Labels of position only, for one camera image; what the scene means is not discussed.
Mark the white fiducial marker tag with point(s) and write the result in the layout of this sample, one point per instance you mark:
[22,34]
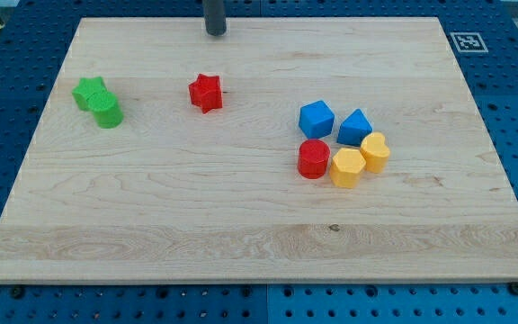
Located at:
[469,42]

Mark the green cylinder block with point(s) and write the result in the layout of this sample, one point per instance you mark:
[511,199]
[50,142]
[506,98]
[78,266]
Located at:
[105,109]

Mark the light wooden board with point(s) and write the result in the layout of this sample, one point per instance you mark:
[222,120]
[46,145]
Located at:
[175,196]

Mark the yellow heart block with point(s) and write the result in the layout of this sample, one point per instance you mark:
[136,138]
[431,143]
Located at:
[375,151]

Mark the yellow hexagon block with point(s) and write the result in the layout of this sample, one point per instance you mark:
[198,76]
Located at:
[347,167]

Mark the black bolt front left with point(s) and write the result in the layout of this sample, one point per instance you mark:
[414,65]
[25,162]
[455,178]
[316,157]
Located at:
[17,292]

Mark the blue cube block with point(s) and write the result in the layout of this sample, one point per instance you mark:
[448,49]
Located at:
[316,120]

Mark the red cylinder block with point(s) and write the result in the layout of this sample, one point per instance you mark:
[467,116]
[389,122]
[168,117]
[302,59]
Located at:
[313,158]

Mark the green star block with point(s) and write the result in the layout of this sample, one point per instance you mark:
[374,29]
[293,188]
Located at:
[86,88]

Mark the blue triangle block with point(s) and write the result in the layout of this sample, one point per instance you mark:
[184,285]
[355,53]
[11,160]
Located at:
[354,129]

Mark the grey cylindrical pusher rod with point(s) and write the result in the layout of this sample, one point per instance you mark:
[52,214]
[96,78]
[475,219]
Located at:
[215,18]

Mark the black bolt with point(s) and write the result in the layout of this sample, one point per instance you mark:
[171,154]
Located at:
[512,288]
[17,292]

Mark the black bolt front right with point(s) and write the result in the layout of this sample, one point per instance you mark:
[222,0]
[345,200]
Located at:
[512,288]

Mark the red star block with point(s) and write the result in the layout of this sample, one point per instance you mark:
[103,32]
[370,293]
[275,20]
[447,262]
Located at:
[205,92]

